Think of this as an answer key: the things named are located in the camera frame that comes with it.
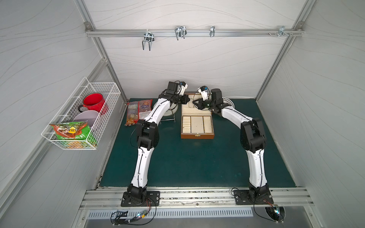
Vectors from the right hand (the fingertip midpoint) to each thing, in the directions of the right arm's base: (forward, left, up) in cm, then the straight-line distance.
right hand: (193, 99), depth 97 cm
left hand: (+1, +2, 0) cm, 2 cm away
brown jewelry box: (-12, -2, -12) cm, 17 cm away
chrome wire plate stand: (-6, +14, -14) cm, 21 cm away
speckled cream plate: (-11, +13, +3) cm, 17 cm away
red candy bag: (-1, +43, -12) cm, 45 cm away
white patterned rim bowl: (+16, -28, -16) cm, 37 cm away
